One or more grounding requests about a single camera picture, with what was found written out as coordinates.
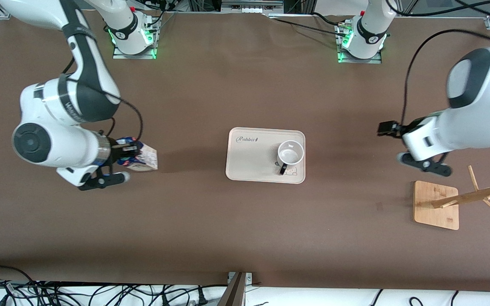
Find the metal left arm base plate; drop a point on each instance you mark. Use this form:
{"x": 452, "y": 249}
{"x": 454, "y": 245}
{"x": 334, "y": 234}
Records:
{"x": 374, "y": 60}

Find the black power plug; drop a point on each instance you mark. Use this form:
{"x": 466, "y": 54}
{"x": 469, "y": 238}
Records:
{"x": 202, "y": 297}

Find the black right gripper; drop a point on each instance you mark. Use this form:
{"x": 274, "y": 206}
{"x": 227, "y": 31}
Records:
{"x": 116, "y": 154}

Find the wooden cup rack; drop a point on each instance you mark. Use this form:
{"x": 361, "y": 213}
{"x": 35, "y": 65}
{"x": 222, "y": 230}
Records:
{"x": 434, "y": 204}

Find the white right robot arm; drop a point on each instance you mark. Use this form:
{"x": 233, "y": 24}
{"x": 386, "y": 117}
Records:
{"x": 58, "y": 144}

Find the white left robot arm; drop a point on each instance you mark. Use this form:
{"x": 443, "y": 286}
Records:
{"x": 483, "y": 110}

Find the small metal bracket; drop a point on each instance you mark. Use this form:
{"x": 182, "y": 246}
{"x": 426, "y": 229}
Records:
{"x": 248, "y": 278}

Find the metal post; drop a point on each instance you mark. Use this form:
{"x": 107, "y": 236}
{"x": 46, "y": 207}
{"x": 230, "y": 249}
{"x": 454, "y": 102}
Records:
{"x": 232, "y": 293}

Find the blue white milk carton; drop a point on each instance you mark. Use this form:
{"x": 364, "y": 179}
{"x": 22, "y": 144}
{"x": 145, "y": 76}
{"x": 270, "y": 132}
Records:
{"x": 147, "y": 160}

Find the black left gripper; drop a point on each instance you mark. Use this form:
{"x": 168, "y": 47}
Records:
{"x": 412, "y": 126}

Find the cream rabbit print tray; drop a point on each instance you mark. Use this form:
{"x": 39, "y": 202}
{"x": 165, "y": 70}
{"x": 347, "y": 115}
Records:
{"x": 253, "y": 161}

